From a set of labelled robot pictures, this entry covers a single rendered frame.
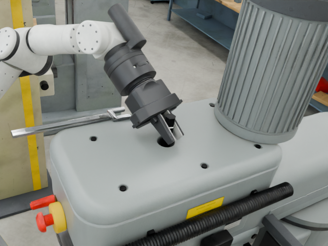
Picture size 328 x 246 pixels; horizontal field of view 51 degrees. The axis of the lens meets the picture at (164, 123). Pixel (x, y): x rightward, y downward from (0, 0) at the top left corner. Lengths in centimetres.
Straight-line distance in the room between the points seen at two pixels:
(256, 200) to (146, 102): 31
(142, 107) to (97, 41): 16
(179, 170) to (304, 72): 30
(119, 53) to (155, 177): 25
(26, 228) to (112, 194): 240
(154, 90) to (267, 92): 23
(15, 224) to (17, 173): 39
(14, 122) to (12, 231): 85
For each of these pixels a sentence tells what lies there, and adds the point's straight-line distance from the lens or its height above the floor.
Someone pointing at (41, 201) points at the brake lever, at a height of 171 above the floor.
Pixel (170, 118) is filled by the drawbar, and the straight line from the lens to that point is 67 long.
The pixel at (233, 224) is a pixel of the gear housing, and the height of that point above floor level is 168.
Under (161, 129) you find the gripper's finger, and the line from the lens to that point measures 68.
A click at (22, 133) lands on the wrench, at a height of 190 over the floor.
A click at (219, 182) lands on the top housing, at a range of 68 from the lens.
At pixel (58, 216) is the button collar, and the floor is 178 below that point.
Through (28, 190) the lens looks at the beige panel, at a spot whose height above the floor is 6.
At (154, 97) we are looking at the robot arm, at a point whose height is 198.
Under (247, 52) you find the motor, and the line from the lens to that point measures 71.
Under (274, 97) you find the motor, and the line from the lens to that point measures 72.
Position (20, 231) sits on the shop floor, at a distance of 297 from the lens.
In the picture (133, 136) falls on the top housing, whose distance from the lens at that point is 71.
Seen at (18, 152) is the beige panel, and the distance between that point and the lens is 286.
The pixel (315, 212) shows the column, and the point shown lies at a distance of 119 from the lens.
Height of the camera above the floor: 233
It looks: 35 degrees down
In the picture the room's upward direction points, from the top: 9 degrees clockwise
